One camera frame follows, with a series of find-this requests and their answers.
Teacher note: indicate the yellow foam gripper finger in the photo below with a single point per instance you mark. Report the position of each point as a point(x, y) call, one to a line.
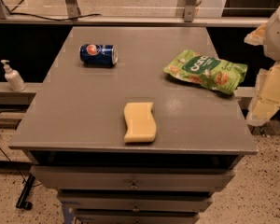
point(266, 100)
point(256, 37)

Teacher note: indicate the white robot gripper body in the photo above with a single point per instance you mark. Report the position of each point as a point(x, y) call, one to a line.
point(278, 36)

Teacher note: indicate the yellow wavy sponge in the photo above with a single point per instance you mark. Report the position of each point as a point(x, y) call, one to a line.
point(141, 126)

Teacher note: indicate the green snack bag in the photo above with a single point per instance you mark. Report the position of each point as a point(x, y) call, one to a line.
point(210, 73)

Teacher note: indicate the grey drawer cabinet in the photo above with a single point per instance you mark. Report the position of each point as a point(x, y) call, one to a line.
point(121, 141)

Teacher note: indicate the blue Pepsi can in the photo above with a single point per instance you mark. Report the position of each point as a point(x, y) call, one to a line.
point(99, 54)

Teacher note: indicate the top grey drawer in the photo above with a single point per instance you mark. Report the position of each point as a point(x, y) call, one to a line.
point(147, 179)

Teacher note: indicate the grey drawer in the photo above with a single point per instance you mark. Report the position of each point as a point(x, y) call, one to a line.
point(93, 217)
point(137, 201)
point(147, 179)

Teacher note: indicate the middle grey drawer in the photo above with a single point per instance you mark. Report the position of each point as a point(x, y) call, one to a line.
point(137, 201)

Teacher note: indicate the bottom grey drawer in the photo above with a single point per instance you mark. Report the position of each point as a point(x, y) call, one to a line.
point(93, 217)

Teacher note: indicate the white pump bottle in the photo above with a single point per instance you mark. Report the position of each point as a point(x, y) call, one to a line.
point(13, 77)

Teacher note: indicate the grey low side shelf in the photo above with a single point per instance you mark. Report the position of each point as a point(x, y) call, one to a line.
point(11, 97)

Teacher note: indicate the black metal foot bar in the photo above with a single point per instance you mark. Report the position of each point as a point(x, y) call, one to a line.
point(22, 202)

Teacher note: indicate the grey metal window frame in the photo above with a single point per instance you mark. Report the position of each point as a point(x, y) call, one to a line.
point(218, 13)

